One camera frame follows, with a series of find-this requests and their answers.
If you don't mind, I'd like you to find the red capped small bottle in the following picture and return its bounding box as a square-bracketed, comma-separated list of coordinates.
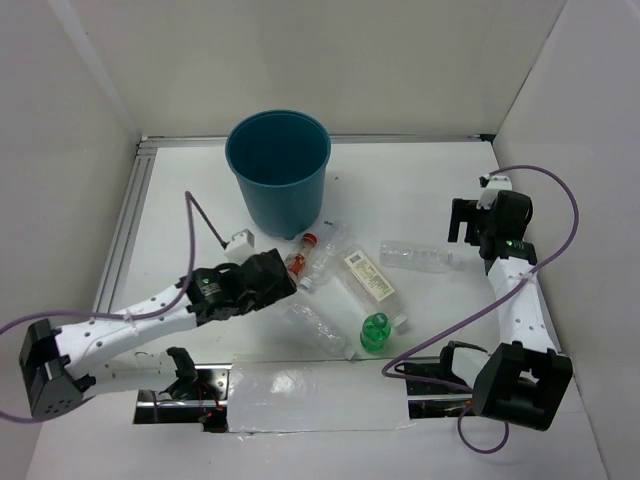
[285, 232, 318, 280]

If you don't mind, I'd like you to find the clear ribbed bottle front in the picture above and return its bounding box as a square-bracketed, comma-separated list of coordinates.
[285, 303, 356, 361]

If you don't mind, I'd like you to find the clear ribbed bottle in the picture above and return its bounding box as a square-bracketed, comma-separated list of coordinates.
[285, 303, 356, 361]
[379, 240, 465, 274]

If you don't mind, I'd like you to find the clear slim plastic bottle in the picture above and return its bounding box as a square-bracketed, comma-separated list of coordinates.
[299, 223, 350, 292]

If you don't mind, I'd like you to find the labelled clear plastic bottle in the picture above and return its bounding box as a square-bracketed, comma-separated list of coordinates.
[337, 244, 408, 328]

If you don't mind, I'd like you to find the green plastic bottle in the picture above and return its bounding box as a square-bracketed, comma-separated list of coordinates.
[360, 312, 391, 353]

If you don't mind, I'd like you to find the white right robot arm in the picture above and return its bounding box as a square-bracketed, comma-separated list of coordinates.
[436, 190, 573, 431]

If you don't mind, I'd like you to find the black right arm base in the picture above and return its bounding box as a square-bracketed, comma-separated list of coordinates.
[393, 341, 489, 420]

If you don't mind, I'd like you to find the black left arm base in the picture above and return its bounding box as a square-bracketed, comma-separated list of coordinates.
[133, 347, 232, 433]

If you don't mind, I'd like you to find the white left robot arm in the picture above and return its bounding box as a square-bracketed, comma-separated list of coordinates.
[19, 249, 297, 422]

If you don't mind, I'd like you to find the teal plastic bin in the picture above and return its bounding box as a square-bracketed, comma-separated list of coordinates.
[225, 110, 331, 240]

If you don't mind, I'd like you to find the silver tape sheet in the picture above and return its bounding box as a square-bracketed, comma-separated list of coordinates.
[227, 357, 413, 434]

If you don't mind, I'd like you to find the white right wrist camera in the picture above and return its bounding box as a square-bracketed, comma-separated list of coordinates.
[476, 174, 512, 210]

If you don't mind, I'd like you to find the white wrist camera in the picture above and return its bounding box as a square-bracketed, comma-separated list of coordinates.
[224, 229, 256, 264]
[476, 174, 512, 210]

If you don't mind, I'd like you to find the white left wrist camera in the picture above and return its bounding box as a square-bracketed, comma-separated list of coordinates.
[224, 229, 256, 264]

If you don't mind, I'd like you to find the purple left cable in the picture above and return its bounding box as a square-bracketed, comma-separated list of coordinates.
[0, 190, 232, 425]

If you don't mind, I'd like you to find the aluminium frame rail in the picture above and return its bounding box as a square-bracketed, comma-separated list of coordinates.
[94, 135, 498, 310]

